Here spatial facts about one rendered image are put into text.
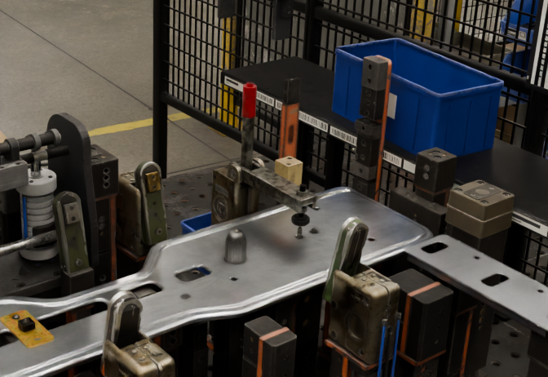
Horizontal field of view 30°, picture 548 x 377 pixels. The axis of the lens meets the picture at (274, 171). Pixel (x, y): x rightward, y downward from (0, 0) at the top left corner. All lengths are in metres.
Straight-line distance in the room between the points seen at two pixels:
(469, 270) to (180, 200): 1.00
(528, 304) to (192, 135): 3.27
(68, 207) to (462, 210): 0.62
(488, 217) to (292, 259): 0.33
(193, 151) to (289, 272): 2.98
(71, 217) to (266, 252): 0.30
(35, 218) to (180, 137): 3.08
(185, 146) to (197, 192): 2.07
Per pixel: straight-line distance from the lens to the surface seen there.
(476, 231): 1.66
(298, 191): 1.57
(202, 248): 1.56
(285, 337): 1.38
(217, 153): 4.45
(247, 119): 1.63
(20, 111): 4.92
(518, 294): 1.52
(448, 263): 1.58
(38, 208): 1.55
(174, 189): 2.45
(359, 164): 1.90
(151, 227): 1.59
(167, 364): 1.23
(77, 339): 1.35
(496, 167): 1.86
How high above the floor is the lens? 1.74
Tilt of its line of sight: 24 degrees down
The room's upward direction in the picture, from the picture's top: 3 degrees clockwise
